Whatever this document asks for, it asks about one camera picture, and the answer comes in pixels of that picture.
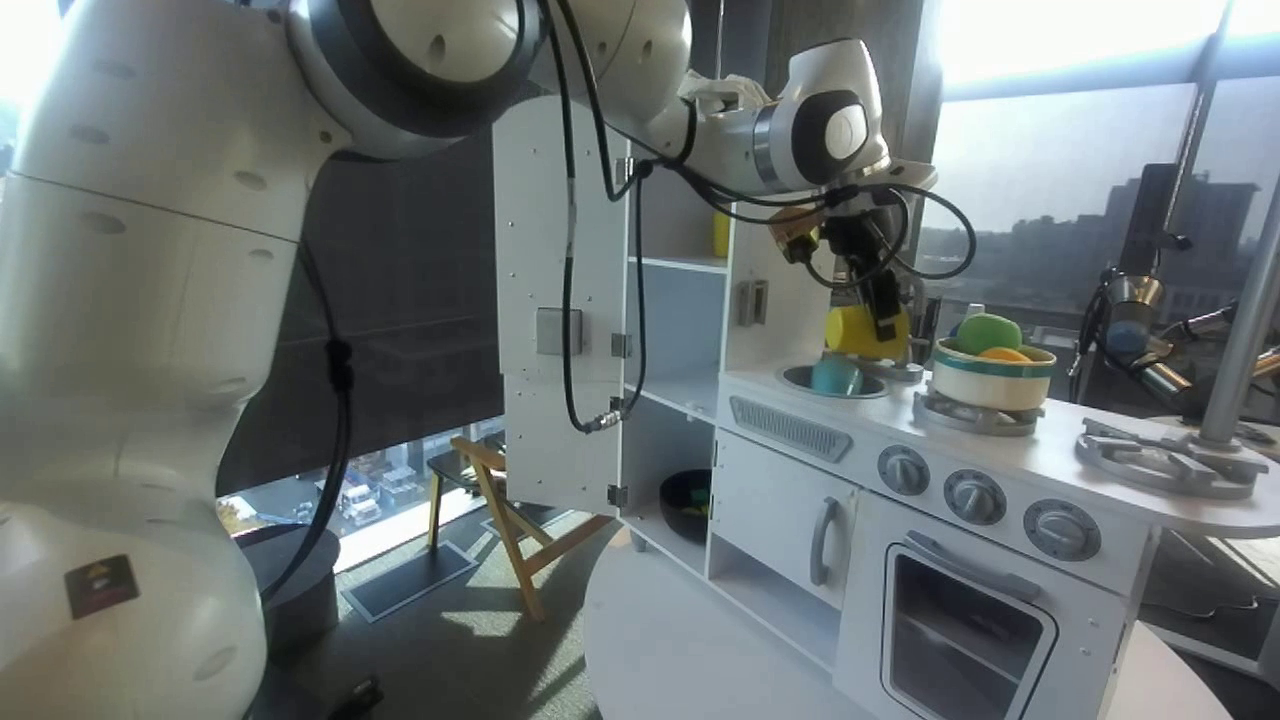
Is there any black bowl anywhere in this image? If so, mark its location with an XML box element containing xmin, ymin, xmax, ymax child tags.
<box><xmin>657</xmin><ymin>467</ymin><xmax>715</xmax><ymax>546</ymax></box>

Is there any grey toy faucet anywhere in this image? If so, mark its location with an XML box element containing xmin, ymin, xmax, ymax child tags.
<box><xmin>909</xmin><ymin>291</ymin><xmax>945</xmax><ymax>382</ymax></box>

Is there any white toy cabinet door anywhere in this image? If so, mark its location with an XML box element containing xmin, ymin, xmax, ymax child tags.
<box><xmin>488</xmin><ymin>93</ymin><xmax>634</xmax><ymax>514</ymax></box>

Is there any white pot with teal stripe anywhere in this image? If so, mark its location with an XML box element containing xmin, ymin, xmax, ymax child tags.
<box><xmin>929</xmin><ymin>334</ymin><xmax>1058</xmax><ymax>416</ymax></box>

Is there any grey metal pole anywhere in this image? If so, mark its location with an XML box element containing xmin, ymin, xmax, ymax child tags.
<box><xmin>1194</xmin><ymin>183</ymin><xmax>1280</xmax><ymax>456</ymax></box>

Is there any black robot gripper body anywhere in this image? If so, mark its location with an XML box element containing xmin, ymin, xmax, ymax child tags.
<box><xmin>813</xmin><ymin>194</ymin><xmax>913</xmax><ymax>289</ymax></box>

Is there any teal plastic cup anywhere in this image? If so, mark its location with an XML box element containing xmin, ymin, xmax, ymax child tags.
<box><xmin>807</xmin><ymin>351</ymin><xmax>873</xmax><ymax>401</ymax></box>

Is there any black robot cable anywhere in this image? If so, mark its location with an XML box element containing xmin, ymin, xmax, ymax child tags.
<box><xmin>536</xmin><ymin>0</ymin><xmax>979</xmax><ymax>437</ymax></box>

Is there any wooden easel stand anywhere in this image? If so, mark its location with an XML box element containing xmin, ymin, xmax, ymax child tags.
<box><xmin>425</xmin><ymin>431</ymin><xmax>616</xmax><ymax>627</ymax></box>

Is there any white toy kitchen unit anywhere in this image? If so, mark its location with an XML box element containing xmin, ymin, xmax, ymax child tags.
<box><xmin>613</xmin><ymin>132</ymin><xmax>1280</xmax><ymax>720</ymax></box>

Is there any dark roller blind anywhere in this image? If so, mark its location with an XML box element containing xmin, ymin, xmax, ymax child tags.
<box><xmin>210</xmin><ymin>116</ymin><xmax>516</xmax><ymax>497</ymax></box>

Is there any grey toy burner grate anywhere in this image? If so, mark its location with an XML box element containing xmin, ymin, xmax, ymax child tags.
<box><xmin>1075</xmin><ymin>416</ymin><xmax>1277</xmax><ymax>505</ymax></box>
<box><xmin>917</xmin><ymin>380</ymin><xmax>1051</xmax><ymax>440</ymax></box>

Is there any green toy food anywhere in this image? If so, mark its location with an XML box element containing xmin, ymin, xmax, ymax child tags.
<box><xmin>951</xmin><ymin>309</ymin><xmax>1029</xmax><ymax>361</ymax></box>

